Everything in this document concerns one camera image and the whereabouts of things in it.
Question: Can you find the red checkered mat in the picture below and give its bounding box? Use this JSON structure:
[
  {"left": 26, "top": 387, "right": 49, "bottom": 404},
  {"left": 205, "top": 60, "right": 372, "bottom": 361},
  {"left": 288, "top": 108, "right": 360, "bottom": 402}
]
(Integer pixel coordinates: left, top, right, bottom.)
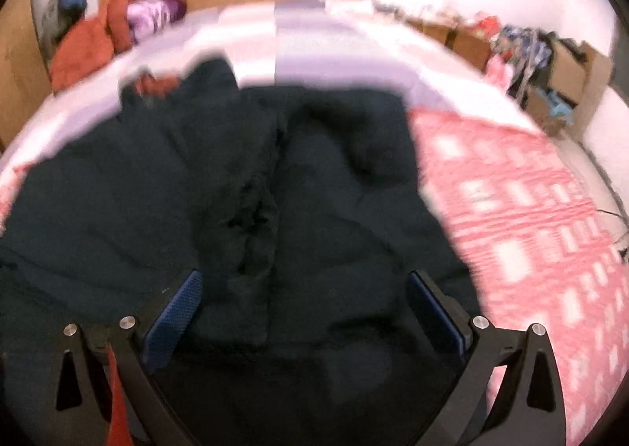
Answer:
[{"left": 0, "top": 107, "right": 629, "bottom": 446}]

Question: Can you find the pink plush bag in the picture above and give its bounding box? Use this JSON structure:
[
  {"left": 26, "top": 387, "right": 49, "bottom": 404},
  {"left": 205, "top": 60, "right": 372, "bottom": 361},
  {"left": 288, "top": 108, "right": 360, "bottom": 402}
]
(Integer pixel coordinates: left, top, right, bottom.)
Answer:
[{"left": 486, "top": 55, "right": 512, "bottom": 88}]

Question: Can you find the orange padded jacket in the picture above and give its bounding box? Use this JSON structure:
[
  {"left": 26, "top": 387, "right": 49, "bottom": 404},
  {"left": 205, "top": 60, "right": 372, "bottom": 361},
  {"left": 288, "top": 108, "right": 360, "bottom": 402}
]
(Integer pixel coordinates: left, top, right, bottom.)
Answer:
[{"left": 49, "top": 0, "right": 141, "bottom": 93}]

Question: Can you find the light blue plastic bag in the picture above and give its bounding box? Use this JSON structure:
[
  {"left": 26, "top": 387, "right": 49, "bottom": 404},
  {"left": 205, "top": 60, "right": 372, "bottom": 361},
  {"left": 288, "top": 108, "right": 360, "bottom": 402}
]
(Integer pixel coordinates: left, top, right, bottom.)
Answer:
[{"left": 543, "top": 89, "right": 573, "bottom": 117}]

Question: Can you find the blue plaid cloth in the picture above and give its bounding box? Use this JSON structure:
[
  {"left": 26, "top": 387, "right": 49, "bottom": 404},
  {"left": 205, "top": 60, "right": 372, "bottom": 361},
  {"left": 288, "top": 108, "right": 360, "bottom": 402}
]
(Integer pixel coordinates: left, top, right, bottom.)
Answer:
[{"left": 496, "top": 26, "right": 556, "bottom": 78}]

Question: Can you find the thin black cable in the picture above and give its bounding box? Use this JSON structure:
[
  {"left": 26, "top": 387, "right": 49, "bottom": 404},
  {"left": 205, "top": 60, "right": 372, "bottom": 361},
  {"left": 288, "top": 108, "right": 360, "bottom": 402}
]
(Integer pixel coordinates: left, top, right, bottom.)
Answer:
[{"left": 590, "top": 151, "right": 629, "bottom": 250}]

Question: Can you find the large cardboard box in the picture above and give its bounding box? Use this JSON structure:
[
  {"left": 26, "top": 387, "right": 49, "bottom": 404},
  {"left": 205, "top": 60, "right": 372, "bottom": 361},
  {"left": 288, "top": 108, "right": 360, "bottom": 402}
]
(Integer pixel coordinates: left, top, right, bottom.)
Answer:
[{"left": 553, "top": 40, "right": 615, "bottom": 137}]

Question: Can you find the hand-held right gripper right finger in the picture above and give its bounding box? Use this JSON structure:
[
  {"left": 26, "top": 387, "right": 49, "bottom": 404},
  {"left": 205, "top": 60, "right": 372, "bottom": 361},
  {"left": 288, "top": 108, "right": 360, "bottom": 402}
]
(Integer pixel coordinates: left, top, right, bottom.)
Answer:
[{"left": 408, "top": 270, "right": 566, "bottom": 446}]

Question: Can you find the wooden wardrobe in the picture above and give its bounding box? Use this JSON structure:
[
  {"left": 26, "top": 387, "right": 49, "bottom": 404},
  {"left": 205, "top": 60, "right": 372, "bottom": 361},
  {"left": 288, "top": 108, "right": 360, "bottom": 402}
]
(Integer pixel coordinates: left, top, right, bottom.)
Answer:
[{"left": 0, "top": 0, "right": 55, "bottom": 147}]

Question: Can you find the small cardboard box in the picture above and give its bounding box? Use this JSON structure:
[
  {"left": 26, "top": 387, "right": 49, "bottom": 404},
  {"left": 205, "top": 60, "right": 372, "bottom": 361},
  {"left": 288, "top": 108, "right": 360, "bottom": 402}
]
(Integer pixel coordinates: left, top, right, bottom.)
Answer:
[{"left": 523, "top": 89, "right": 566, "bottom": 132}]

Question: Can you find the wooden nightstand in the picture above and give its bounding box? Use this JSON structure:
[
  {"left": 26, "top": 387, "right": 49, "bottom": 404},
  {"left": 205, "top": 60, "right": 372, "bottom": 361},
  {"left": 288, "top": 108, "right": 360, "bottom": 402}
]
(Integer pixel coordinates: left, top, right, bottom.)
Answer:
[{"left": 408, "top": 18, "right": 492, "bottom": 70}]

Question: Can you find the purple patterned garment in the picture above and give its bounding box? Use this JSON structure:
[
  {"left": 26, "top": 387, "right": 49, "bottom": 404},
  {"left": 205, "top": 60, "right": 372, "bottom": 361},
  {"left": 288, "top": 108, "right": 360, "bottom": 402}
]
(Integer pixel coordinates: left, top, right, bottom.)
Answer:
[{"left": 127, "top": 0, "right": 188, "bottom": 41}]

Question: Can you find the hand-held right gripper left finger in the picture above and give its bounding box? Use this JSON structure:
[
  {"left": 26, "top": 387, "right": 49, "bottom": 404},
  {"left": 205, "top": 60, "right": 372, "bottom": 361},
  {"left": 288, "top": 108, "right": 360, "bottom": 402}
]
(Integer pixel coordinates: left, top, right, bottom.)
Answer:
[{"left": 54, "top": 269, "right": 204, "bottom": 446}]

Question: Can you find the patchwork quilt bed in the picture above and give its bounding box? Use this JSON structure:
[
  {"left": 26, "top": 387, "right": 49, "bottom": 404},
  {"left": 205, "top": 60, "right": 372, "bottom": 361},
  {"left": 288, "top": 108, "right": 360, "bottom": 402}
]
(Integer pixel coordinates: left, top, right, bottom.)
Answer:
[{"left": 0, "top": 0, "right": 546, "bottom": 181}]

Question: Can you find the grey clothes pile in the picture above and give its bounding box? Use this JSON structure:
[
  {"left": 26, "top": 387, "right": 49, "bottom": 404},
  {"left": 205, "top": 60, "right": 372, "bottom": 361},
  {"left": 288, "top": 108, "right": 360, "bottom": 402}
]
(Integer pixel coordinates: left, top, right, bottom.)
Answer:
[{"left": 39, "top": 0, "right": 88, "bottom": 53}]

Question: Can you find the dark navy padded jacket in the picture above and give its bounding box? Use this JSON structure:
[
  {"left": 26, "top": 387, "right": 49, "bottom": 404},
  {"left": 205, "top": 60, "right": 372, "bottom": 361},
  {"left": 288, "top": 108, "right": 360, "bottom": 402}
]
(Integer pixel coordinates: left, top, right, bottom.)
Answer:
[{"left": 0, "top": 57, "right": 485, "bottom": 446}]

